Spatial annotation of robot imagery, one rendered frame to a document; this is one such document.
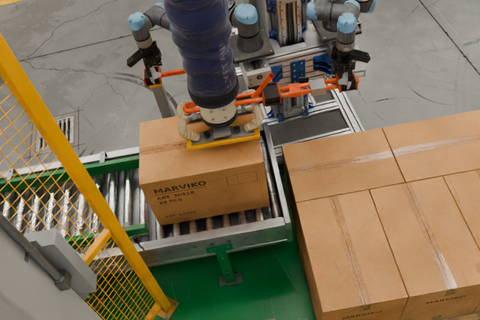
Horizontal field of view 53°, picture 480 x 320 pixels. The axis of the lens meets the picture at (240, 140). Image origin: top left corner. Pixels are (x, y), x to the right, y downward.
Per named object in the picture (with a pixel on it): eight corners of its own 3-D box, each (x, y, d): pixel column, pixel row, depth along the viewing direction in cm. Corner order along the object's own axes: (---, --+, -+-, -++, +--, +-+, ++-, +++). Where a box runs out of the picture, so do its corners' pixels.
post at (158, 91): (184, 181, 342) (147, 79, 266) (183, 173, 347) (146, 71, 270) (193, 179, 342) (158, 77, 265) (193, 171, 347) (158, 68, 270)
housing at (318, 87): (311, 97, 221) (311, 90, 217) (308, 86, 225) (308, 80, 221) (326, 94, 220) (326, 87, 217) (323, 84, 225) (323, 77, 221)
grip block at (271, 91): (263, 107, 220) (263, 98, 215) (261, 93, 226) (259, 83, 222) (282, 104, 220) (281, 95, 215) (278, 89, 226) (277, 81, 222)
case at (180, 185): (159, 226, 258) (138, 184, 227) (158, 166, 283) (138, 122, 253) (270, 206, 257) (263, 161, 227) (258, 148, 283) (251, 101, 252)
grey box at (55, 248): (29, 303, 140) (-27, 258, 117) (32, 286, 143) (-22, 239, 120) (96, 291, 139) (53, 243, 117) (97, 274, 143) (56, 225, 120)
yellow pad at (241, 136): (188, 151, 222) (186, 144, 218) (186, 135, 228) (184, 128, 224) (261, 138, 221) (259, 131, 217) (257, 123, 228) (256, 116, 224)
